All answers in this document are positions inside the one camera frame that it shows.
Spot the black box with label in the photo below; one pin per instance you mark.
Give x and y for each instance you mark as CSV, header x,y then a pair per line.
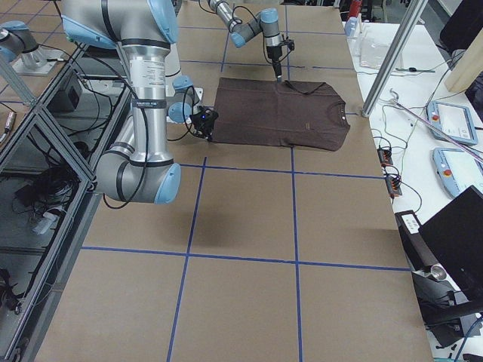
x,y
416,249

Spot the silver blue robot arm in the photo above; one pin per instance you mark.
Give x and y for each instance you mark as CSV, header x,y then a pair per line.
x,y
137,167
264,23

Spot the dark brown t-shirt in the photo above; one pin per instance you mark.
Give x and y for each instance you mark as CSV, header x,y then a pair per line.
x,y
288,113

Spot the aluminium frame rack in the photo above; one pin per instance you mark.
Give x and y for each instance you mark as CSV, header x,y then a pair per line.
x,y
65,120

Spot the near blue teach pendant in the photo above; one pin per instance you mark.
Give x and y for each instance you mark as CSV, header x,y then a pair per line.
x,y
457,170

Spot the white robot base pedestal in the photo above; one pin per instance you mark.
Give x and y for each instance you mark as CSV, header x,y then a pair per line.
x,y
173,71

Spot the aluminium frame post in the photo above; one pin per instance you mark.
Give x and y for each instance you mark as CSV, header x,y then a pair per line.
x,y
406,27

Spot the clear plastic bag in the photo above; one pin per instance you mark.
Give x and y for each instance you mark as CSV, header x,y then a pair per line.
x,y
372,53

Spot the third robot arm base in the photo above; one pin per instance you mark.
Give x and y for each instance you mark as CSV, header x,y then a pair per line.
x,y
19,46

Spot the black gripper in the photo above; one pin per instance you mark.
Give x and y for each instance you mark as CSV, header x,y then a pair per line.
x,y
198,121
274,56

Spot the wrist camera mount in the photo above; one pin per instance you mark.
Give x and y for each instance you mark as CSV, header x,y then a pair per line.
x,y
288,43

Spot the orange black connector board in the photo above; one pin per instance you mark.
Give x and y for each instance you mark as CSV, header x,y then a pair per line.
x,y
385,156

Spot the far blue teach pendant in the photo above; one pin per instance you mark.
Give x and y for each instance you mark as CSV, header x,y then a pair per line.
x,y
454,121

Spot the blue teach pendant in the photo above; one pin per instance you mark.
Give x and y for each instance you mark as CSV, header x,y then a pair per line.
x,y
454,121
457,170

